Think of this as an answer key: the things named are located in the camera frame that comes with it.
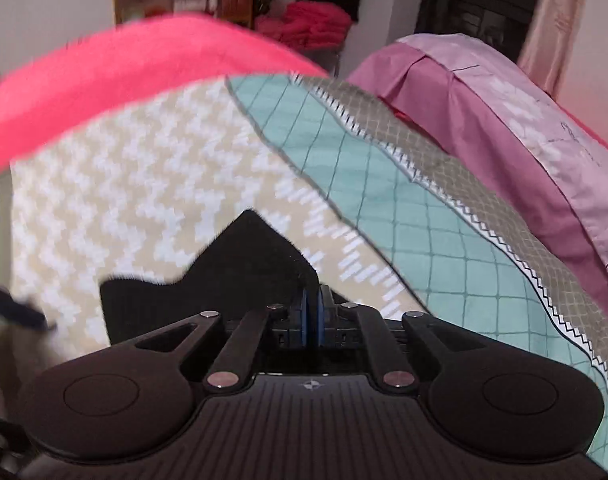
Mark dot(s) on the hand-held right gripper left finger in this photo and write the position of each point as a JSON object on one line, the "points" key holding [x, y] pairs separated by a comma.
{"points": [[300, 317]]}

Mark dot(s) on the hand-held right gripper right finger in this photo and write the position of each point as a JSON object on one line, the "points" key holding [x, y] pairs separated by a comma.
{"points": [[326, 315]]}

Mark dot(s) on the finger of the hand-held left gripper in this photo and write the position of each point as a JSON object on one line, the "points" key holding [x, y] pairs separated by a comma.
{"points": [[18, 307]]}

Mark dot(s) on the black pants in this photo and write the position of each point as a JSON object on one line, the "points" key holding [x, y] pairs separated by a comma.
{"points": [[244, 270]]}

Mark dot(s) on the patterned beige teal bed sheet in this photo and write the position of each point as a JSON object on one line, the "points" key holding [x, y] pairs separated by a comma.
{"points": [[133, 185]]}

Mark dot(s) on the pink floral bedding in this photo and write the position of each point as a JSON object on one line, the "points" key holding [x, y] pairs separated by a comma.
{"points": [[484, 125]]}

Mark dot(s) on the coral pink bed sheet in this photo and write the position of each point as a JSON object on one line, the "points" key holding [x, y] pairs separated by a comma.
{"points": [[108, 75]]}

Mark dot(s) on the stack of red blankets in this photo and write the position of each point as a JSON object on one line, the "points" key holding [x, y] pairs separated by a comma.
{"points": [[304, 22]]}

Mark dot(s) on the dark cabinet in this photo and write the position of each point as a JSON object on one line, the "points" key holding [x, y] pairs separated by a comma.
{"points": [[479, 0]]}

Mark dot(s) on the pink curtain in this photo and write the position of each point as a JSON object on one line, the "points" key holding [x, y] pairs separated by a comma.
{"points": [[559, 20]]}

